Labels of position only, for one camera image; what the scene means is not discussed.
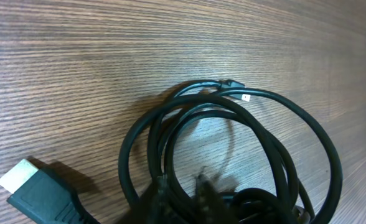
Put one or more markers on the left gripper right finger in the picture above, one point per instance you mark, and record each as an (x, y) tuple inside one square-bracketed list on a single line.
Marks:
[(209, 206)]

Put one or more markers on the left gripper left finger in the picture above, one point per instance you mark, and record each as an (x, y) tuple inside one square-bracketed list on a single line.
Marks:
[(152, 208)]

